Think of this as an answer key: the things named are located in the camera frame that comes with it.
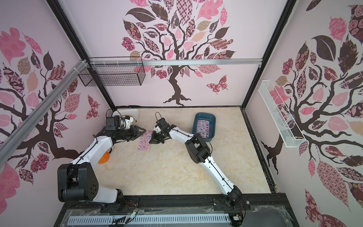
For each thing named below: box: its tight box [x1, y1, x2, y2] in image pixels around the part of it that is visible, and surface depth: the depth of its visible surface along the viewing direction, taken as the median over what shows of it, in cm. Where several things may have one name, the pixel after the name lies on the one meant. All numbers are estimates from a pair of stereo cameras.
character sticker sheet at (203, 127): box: [196, 120, 210, 139], surface depth 109 cm
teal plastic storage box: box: [191, 112, 217, 142], surface depth 109 cm
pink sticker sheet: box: [137, 130, 153, 151], surface depth 100 cm
